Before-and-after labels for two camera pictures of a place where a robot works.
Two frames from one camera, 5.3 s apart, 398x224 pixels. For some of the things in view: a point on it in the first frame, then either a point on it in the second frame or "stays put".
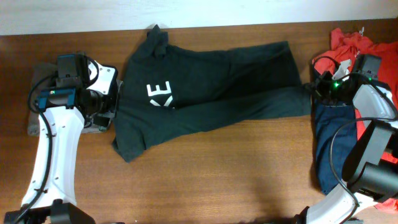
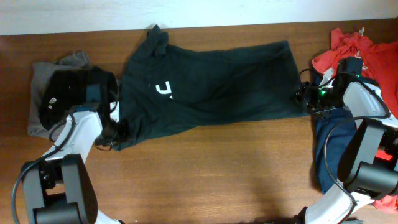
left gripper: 112,97 to 123,135
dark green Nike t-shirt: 164,89 stays put
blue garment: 326,117 stays put
